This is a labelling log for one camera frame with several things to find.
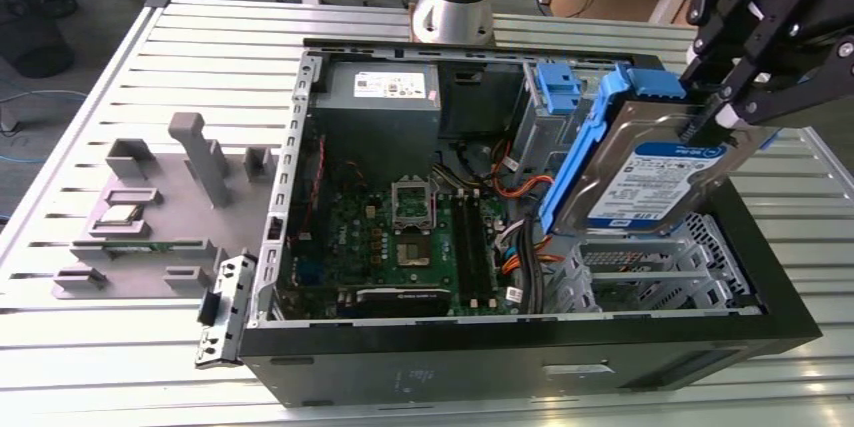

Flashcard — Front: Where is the silver CPU chip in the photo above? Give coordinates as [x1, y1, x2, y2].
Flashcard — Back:
[92, 205, 145, 228]

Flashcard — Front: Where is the black mesh waste bin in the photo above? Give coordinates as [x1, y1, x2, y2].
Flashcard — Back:
[0, 0, 76, 79]

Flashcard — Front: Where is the black graphics card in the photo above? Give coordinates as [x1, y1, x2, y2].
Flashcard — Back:
[336, 286, 452, 319]

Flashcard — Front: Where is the hard disk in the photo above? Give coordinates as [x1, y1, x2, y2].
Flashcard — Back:
[537, 64, 781, 239]

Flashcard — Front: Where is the grey power supply unit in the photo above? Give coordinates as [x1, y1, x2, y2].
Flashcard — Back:
[310, 60, 443, 183]

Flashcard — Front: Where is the metal drive cage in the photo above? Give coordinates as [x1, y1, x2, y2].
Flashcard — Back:
[511, 60, 641, 188]

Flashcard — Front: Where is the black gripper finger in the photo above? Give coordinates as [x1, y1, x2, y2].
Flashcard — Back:
[676, 0, 776, 144]
[721, 38, 854, 127]

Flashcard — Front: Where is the metal disk bay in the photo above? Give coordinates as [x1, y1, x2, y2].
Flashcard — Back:
[563, 235, 745, 313]

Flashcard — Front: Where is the CPU socket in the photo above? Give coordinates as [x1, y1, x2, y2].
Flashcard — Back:
[393, 239, 433, 269]

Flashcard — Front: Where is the metal socket cover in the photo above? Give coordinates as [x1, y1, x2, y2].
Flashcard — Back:
[388, 175, 440, 231]

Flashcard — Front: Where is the blue floor cable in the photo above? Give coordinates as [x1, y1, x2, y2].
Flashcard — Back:
[0, 88, 88, 167]

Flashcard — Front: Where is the green motherboard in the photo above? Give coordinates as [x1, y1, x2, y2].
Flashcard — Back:
[276, 181, 528, 321]

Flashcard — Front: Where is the empty blue drive carrier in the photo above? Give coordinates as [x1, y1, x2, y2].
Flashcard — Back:
[535, 61, 601, 117]

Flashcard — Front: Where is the black PC case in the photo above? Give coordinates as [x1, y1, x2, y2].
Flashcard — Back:
[236, 36, 823, 408]

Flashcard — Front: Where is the grey parts rack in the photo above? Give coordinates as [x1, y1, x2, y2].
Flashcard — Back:
[49, 111, 281, 302]

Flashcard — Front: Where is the green RAM stick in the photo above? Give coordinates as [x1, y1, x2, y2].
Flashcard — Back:
[69, 241, 205, 254]

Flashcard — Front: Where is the orange red wire bundle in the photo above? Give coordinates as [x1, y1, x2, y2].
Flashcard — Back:
[491, 174, 565, 276]

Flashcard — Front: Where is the black RAM slot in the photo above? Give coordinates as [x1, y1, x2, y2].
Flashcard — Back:
[468, 189, 488, 309]
[457, 189, 479, 309]
[475, 189, 499, 309]

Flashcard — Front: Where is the metal card retention bracket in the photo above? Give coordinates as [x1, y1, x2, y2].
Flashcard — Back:
[192, 250, 260, 369]

